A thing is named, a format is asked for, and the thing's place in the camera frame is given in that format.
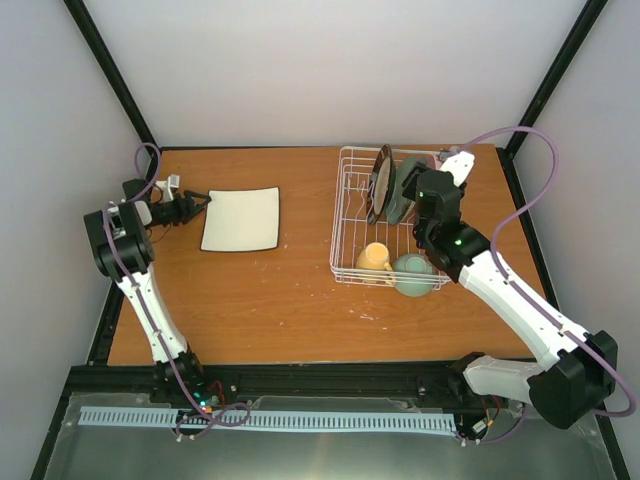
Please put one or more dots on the black round plate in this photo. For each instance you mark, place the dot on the black round plate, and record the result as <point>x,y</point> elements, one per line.
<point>381,184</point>

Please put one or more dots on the green ceramic bowl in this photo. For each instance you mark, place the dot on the green ceramic bowl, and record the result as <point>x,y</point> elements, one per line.
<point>413,275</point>

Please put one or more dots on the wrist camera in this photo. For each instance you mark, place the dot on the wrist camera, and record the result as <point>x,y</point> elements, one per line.
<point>168,187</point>
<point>458,162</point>

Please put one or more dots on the black frame post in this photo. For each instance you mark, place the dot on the black frame post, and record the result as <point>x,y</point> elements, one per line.
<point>571,45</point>
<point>101,53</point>

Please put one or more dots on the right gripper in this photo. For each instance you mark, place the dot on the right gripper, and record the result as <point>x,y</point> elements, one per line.
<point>408,184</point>

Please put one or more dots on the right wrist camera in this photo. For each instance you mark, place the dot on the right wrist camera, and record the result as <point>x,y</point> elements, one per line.
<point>458,162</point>

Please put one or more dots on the teal flower plate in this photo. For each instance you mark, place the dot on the teal flower plate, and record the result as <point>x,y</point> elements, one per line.
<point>399,206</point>

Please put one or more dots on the white square plate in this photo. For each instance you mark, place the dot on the white square plate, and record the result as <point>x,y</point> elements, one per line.
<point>242,220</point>

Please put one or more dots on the pink round plate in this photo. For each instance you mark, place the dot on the pink round plate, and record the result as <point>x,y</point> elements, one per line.
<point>433,162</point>

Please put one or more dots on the light blue cable duct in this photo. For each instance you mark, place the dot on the light blue cable duct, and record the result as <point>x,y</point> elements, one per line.
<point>275,421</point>

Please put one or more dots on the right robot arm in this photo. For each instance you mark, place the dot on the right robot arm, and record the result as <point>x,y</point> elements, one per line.
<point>573,370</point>

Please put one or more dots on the white wire dish rack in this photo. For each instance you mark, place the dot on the white wire dish rack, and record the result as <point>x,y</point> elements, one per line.
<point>351,232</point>

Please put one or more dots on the metal base plate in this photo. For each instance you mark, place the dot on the metal base plate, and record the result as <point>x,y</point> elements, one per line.
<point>520,445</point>

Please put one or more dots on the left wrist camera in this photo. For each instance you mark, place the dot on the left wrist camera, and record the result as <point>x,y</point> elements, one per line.
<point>168,187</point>

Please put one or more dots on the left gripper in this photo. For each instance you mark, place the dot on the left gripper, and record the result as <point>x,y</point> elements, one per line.
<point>188,209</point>

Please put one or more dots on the yellow ceramic mug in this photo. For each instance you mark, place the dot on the yellow ceramic mug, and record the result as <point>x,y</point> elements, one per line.
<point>375,257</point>

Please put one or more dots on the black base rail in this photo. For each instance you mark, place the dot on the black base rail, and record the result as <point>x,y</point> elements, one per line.
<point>423,384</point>

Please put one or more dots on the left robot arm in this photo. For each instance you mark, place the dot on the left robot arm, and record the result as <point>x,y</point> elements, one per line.
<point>123,252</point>

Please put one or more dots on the left black frame post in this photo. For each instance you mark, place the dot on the left black frame post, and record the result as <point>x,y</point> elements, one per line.
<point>101,53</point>

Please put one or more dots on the right black frame post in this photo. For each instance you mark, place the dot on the right black frame post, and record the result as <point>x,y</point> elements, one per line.
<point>571,45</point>

